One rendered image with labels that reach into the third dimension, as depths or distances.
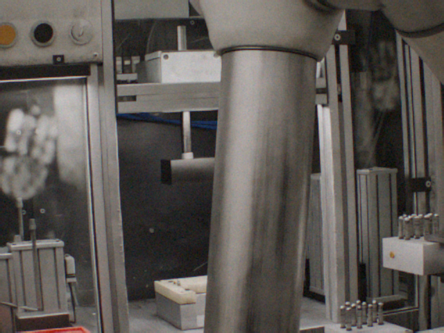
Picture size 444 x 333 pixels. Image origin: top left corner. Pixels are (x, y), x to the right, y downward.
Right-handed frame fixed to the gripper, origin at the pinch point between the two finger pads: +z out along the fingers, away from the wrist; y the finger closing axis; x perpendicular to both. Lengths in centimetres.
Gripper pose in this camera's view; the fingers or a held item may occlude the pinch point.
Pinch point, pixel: (442, 255)
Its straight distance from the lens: 148.0
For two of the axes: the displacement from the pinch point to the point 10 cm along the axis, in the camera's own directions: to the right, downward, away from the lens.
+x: -9.3, 0.6, -3.6
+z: -3.6, -0.4, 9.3
